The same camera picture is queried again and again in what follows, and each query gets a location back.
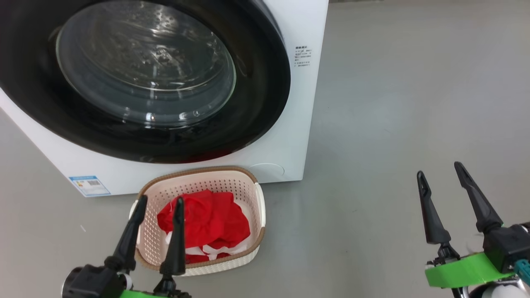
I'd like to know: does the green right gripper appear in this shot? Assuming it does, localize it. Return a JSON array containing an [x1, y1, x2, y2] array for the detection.
[[417, 161, 516, 289]]

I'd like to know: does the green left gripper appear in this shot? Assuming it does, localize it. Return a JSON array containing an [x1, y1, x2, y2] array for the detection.
[[104, 195, 192, 298]]

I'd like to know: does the red and white garment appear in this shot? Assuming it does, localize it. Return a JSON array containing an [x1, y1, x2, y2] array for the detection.
[[157, 189, 251, 264]]

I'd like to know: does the glass washing machine door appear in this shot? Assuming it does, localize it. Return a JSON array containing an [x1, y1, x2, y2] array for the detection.
[[0, 0, 292, 164]]

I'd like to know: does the cream basket with brown rim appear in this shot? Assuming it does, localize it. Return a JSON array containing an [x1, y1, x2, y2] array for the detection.
[[129, 166, 267, 277]]

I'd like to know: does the white front-load washing machine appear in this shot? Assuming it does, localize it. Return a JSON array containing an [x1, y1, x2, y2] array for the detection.
[[0, 0, 330, 197]]

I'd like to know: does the blue energy label sticker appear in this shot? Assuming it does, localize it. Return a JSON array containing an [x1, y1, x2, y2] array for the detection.
[[68, 175, 112, 197]]

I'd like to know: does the small printed text label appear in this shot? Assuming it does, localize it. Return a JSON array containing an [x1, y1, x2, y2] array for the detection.
[[294, 45, 313, 68]]

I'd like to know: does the teal right camera connector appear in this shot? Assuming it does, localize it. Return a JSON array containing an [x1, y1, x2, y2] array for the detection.
[[513, 260, 530, 287]]

